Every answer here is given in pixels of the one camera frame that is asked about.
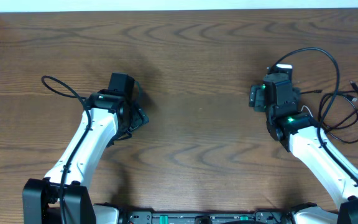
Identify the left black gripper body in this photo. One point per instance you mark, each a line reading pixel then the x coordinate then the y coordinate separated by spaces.
pixel 137 118

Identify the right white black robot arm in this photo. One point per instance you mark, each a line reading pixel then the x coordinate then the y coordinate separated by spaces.
pixel 299 134

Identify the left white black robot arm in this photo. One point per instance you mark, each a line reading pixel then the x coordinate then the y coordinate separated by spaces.
pixel 62 195

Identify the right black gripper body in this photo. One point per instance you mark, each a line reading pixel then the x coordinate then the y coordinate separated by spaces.
pixel 257 96

